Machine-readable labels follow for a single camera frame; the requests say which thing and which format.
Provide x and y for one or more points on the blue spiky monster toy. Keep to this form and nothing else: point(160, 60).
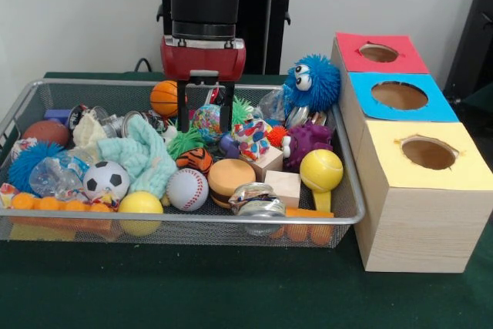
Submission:
point(317, 82)

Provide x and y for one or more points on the side table with green cloth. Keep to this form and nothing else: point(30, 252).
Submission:
point(481, 99)

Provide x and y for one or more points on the black and white soccer ball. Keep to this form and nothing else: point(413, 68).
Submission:
point(106, 180)

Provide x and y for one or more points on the purple spiky monster toy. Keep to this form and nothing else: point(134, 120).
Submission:
point(310, 144)

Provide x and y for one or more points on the white baseball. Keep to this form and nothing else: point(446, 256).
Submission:
point(187, 189)

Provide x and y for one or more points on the wooden box with three holes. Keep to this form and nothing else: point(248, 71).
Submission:
point(420, 225)

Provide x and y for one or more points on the blue spiky ball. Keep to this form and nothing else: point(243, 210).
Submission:
point(29, 163)

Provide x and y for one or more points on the plain yellow ball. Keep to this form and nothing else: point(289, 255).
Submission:
point(140, 203)

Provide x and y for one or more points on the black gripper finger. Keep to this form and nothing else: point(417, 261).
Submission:
point(228, 109)
point(183, 109)

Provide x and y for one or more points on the brown football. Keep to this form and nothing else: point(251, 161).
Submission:
point(46, 132)

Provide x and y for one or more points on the orange basketball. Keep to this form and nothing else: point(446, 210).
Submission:
point(163, 98)

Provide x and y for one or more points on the globe print ball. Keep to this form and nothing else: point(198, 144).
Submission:
point(207, 119)

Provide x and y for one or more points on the clear mesh bin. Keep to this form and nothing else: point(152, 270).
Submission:
point(215, 230)

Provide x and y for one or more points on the black stand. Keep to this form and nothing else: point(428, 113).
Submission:
point(473, 36)

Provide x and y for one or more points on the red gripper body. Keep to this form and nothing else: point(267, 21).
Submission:
point(204, 59)

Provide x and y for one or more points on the mint green cloth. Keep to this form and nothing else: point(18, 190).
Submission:
point(142, 152)

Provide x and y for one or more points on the dark green tablecloth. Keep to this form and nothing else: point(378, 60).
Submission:
point(192, 286)

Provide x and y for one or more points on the orange four-stud building block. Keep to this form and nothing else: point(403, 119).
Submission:
point(58, 205)

